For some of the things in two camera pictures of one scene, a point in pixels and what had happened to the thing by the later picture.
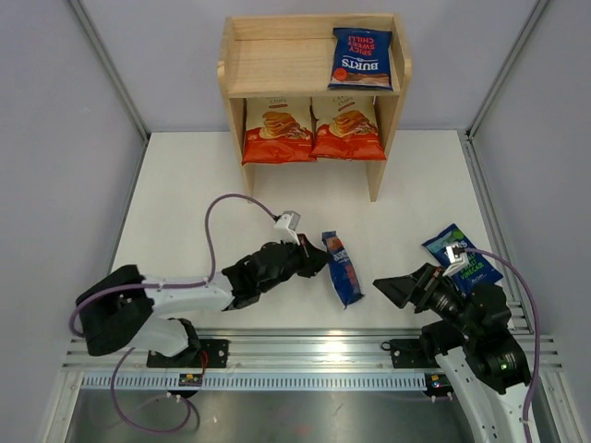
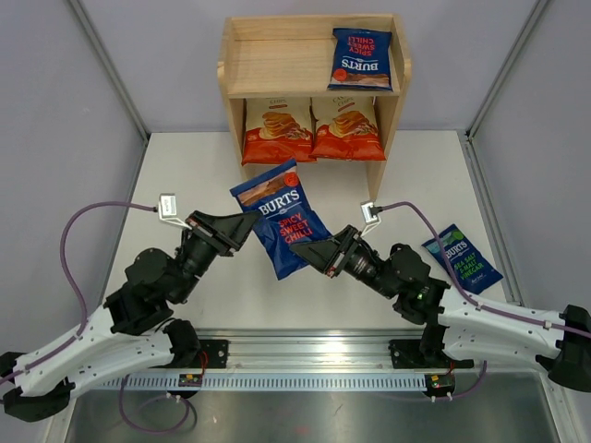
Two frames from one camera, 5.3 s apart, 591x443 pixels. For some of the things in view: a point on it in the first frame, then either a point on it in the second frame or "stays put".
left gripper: [300, 254] → [211, 237]
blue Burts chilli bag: [362, 59] stays put
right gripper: [426, 286] → [342, 254]
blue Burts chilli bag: [343, 274] → [287, 217]
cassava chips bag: [278, 130] stays put
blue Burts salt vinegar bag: [477, 271] stays put
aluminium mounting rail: [296, 361] stays put
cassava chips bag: [346, 128] stays put
